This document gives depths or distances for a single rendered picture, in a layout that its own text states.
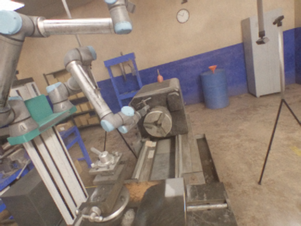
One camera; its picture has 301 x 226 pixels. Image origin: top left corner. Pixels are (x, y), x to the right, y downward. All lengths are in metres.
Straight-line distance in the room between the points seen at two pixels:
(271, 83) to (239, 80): 0.74
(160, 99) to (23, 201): 1.56
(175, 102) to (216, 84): 2.81
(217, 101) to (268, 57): 1.43
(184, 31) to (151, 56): 1.06
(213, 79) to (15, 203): 3.94
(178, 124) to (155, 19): 3.64
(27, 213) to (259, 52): 4.80
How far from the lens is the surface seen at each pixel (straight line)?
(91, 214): 1.03
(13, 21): 1.15
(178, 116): 1.68
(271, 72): 4.87
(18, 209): 2.20
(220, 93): 4.39
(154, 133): 1.55
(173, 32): 4.86
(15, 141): 1.57
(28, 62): 6.75
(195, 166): 1.36
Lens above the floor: 1.68
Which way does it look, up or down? 16 degrees down
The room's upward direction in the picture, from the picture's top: 16 degrees counter-clockwise
